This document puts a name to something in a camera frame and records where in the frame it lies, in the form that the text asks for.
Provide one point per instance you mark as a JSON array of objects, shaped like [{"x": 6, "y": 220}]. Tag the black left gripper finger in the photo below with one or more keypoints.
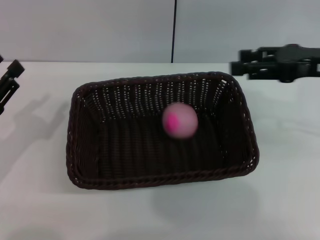
[
  {"x": 1, "y": 58},
  {"x": 14, "y": 68}
]

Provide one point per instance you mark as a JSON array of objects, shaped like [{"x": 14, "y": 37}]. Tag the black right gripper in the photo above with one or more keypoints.
[{"x": 300, "y": 62}]

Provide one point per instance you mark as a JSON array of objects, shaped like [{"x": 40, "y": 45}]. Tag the pink ball with magenta spot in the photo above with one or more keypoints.
[{"x": 183, "y": 122}]

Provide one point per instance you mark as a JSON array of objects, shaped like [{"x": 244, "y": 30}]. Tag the dark brown woven basket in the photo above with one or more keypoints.
[{"x": 130, "y": 150}]

